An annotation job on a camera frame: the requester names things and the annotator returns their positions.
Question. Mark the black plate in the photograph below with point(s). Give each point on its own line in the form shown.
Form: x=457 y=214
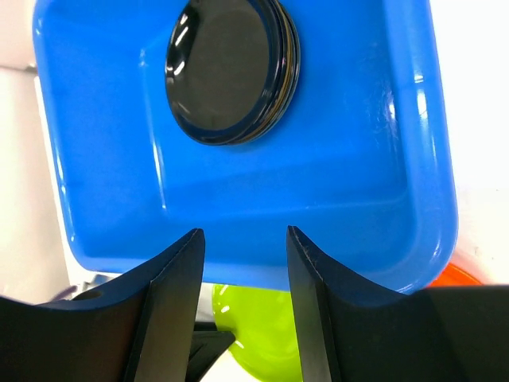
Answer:
x=289 y=64
x=222 y=67

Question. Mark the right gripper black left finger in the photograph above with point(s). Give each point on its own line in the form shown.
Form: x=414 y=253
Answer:
x=136 y=327

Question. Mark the orange plate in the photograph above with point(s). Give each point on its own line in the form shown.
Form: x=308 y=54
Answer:
x=454 y=276

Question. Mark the blue plastic bin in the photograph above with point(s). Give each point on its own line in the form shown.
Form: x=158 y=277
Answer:
x=360 y=161

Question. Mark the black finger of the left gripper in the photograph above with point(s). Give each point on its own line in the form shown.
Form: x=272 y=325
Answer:
x=206 y=348

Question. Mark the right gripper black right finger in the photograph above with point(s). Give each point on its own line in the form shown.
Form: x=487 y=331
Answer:
x=352 y=329

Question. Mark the green plate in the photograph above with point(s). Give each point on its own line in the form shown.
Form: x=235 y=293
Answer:
x=262 y=322

